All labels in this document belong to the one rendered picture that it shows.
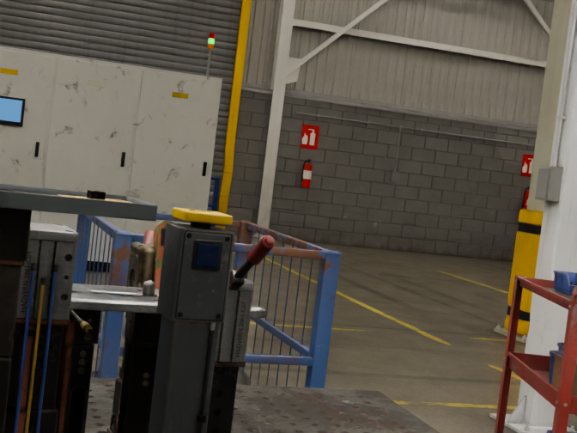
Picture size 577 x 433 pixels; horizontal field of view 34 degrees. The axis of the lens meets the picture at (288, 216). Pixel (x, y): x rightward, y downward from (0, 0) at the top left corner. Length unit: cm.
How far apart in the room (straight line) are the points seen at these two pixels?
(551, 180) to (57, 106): 537
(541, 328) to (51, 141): 544
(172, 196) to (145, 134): 65
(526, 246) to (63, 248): 730
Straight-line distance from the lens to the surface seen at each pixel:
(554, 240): 517
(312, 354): 343
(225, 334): 135
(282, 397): 224
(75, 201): 107
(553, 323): 522
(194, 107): 942
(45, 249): 126
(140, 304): 143
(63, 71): 926
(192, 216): 115
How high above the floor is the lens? 123
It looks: 3 degrees down
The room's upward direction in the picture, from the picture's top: 7 degrees clockwise
